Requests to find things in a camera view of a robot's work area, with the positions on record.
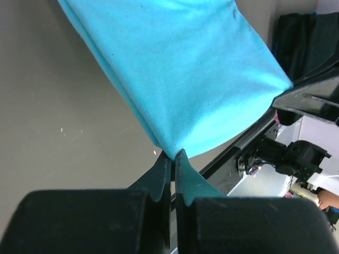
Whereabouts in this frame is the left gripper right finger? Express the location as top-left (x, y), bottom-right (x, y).
top-left (175, 150), bottom-right (338, 253)

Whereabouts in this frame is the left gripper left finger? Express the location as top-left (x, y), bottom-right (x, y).
top-left (1, 153), bottom-right (172, 253)

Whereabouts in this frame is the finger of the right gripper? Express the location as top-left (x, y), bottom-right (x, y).
top-left (272, 55), bottom-right (338, 125)

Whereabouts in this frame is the cyan t shirt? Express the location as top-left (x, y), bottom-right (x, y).
top-left (59, 1), bottom-right (293, 158)

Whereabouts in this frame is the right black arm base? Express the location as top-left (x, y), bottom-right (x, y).
top-left (237, 137), bottom-right (331, 183)

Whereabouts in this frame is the black folded t shirt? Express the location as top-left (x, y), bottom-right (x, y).
top-left (273, 12), bottom-right (338, 81)

